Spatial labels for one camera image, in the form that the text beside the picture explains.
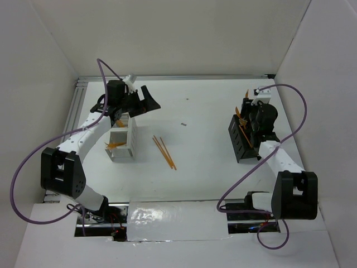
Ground orange chopstick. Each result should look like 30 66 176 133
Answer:
160 137 177 171
238 125 253 148
152 135 173 169

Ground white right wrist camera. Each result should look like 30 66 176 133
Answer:
251 88 271 106

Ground aluminium rail at back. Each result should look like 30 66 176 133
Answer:
77 74 276 84

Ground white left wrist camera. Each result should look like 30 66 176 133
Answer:
123 74 136 93

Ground orange spoon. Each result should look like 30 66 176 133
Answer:
115 120 125 128

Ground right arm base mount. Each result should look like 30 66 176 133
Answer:
221 200 281 234

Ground white tape sheet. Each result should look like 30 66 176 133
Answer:
127 201 229 242

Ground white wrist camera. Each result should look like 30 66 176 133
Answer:
251 88 271 106
123 74 136 93

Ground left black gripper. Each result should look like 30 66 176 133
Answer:
118 85 161 118

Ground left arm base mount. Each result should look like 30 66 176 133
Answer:
74 203 129 242

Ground white utensil container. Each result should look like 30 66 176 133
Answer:
105 113 137 162

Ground black utensil container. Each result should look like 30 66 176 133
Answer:
228 114 261 162

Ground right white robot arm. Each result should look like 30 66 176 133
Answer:
240 98 318 220

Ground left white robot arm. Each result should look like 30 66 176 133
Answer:
40 80 161 223

